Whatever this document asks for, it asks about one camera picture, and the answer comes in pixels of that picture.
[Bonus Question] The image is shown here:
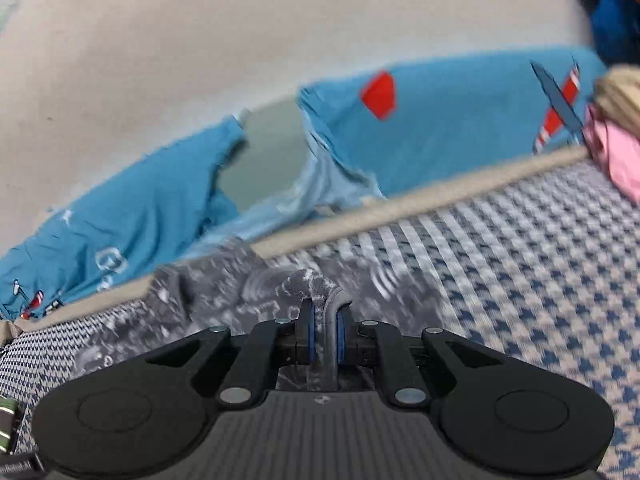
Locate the pink cloth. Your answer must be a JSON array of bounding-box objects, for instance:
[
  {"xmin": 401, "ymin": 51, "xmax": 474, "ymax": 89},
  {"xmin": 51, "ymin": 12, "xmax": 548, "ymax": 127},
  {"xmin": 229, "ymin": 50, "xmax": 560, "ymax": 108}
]
[{"xmin": 582, "ymin": 105, "xmax": 640, "ymax": 203}]

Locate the grey doodle print fleece garment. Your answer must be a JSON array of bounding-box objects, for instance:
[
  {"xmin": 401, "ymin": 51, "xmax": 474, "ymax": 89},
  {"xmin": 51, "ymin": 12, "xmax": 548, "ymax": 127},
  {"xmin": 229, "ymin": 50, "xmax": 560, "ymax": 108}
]
[{"xmin": 75, "ymin": 237, "xmax": 446, "ymax": 393}]

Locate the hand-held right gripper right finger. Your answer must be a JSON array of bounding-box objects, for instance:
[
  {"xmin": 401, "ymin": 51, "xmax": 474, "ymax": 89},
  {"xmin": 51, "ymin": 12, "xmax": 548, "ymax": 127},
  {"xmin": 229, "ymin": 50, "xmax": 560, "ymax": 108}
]
[{"xmin": 336, "ymin": 302, "xmax": 501, "ymax": 408}]

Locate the dark blue jacket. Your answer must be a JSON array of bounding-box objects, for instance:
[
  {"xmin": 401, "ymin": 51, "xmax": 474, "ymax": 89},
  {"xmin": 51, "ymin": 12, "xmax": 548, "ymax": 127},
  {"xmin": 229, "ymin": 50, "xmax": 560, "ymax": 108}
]
[{"xmin": 562, "ymin": 0, "xmax": 640, "ymax": 68}]

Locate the beige striped knit sweater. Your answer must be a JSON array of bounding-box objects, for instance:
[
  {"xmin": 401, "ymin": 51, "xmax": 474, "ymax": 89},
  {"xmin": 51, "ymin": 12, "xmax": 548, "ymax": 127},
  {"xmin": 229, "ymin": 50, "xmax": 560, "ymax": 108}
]
[{"xmin": 592, "ymin": 65, "xmax": 640, "ymax": 133}]

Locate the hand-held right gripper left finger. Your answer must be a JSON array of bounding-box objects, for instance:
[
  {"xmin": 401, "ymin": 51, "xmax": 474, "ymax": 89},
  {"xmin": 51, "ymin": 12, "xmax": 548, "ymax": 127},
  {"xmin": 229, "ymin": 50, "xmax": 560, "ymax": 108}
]
[{"xmin": 145, "ymin": 297, "xmax": 317, "ymax": 408}]

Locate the grey cushion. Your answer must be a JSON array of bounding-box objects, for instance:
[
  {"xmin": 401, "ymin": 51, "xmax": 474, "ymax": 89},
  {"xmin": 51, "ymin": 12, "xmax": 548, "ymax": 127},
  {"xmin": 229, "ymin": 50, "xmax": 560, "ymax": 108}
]
[{"xmin": 217, "ymin": 100, "xmax": 311, "ymax": 211}]

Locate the green striped folded garment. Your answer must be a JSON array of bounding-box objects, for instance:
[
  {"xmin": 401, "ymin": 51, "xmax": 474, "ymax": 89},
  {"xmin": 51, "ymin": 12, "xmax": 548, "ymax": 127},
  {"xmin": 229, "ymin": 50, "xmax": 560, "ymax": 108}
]
[{"xmin": 0, "ymin": 395, "xmax": 21, "ymax": 453}]

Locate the blue airplane print bed cover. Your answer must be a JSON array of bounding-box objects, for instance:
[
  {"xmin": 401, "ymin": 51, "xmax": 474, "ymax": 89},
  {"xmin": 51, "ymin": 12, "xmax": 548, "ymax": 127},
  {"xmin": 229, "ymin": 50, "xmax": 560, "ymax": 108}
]
[{"xmin": 0, "ymin": 47, "xmax": 608, "ymax": 321}]

